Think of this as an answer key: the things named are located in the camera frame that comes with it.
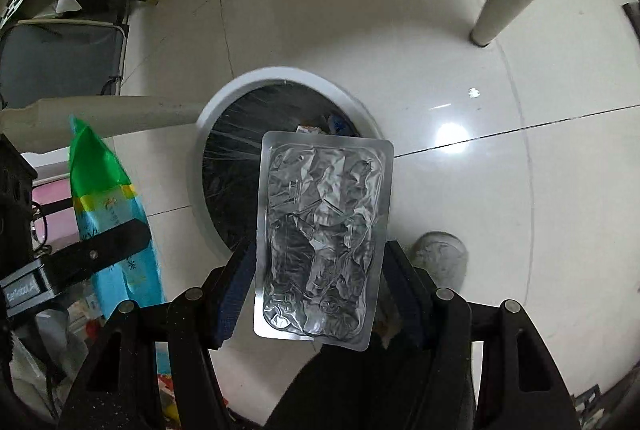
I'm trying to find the white plastic bag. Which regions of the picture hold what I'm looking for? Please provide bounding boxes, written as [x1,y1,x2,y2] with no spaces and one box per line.
[9,307,92,416]

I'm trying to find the green and blue plastic bag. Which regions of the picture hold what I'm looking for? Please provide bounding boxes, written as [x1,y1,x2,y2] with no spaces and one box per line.
[68,114,167,318]

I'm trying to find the grey folding chair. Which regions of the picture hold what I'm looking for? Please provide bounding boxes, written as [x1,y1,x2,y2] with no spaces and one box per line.
[0,19,130,111]

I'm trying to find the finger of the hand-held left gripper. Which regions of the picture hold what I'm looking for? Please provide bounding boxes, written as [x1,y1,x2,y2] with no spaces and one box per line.
[46,219,153,284]

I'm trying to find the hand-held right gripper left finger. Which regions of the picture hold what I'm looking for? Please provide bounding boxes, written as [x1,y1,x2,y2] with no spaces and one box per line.
[57,240,257,430]

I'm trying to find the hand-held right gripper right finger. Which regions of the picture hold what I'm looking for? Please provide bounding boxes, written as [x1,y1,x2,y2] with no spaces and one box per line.
[381,240,583,430]

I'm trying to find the grey shoe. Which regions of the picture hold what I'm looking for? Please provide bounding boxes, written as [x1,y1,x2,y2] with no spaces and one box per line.
[409,231,469,283]

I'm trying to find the colourful wrapper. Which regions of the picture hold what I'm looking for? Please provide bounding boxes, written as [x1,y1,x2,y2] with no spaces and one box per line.
[296,111,362,137]

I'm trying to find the white round bin black liner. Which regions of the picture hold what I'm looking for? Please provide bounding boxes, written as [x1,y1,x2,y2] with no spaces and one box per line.
[194,67,396,263]

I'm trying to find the silver foil blister pack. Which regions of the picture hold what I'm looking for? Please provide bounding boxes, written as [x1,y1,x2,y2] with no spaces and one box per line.
[252,130,395,352]

